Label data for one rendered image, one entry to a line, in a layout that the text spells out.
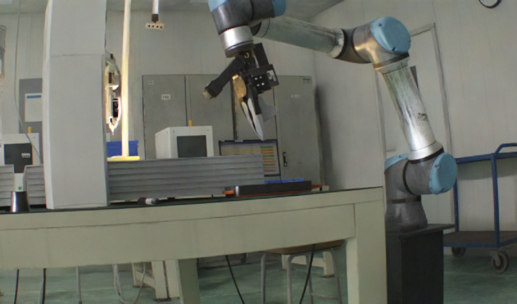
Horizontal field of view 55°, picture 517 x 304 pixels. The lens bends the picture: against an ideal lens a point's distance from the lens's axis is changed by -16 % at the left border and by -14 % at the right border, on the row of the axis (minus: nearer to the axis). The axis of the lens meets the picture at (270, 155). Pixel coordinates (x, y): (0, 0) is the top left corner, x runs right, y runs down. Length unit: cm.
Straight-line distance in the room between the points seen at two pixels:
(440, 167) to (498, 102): 308
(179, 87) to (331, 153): 201
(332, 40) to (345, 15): 477
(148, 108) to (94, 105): 443
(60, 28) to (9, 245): 45
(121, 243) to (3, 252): 22
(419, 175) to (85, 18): 102
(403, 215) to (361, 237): 61
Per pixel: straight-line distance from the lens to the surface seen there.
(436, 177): 159
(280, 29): 152
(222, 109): 575
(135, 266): 469
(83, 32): 111
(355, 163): 622
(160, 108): 553
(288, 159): 601
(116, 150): 412
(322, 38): 159
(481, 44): 479
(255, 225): 99
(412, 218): 171
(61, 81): 107
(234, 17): 131
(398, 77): 157
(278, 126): 599
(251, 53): 132
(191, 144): 432
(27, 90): 579
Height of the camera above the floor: 77
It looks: 3 degrees up
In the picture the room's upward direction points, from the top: 4 degrees counter-clockwise
